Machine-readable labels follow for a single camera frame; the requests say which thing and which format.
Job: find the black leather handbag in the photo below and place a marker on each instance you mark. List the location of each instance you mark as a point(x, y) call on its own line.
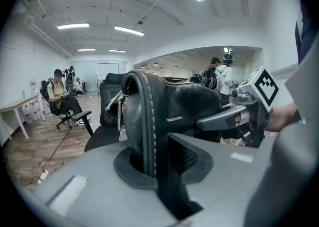
point(189, 101)

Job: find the white ceiling pipe run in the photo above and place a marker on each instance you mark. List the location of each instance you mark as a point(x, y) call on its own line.
point(47, 36)

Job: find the white table with wooden top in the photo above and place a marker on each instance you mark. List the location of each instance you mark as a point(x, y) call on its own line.
point(17, 103)

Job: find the teal headset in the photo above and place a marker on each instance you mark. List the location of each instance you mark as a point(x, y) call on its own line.
point(228, 58)

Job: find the large water dispenser jug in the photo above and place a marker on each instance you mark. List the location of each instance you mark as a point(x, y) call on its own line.
point(33, 86)

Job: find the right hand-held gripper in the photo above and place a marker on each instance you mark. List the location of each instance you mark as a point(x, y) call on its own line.
point(259, 91)

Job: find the black mesh office chair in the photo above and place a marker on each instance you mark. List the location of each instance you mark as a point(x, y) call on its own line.
point(107, 89)

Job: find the black swivel chair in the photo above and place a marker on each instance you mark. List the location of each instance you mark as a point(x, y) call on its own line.
point(45, 91)

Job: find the person's right forearm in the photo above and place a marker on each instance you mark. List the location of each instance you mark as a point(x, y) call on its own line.
point(281, 116)

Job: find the green bottle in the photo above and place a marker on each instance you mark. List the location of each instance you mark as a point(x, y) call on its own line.
point(23, 94)

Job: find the whiteboard on stand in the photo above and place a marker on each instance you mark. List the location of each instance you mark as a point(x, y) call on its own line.
point(107, 71)

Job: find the person's dark blue top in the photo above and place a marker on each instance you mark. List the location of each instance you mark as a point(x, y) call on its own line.
point(306, 39)

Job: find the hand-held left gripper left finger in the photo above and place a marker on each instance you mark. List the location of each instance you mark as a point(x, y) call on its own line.
point(99, 196)

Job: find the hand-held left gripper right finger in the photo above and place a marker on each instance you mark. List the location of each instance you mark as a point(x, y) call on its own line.
point(224, 183)

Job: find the white power strip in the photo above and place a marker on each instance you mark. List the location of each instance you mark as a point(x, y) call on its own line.
point(43, 176)

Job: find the dark ceiling dome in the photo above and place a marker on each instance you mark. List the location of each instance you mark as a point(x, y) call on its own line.
point(140, 22)

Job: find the group of clear water jugs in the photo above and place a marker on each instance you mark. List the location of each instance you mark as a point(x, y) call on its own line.
point(32, 111)

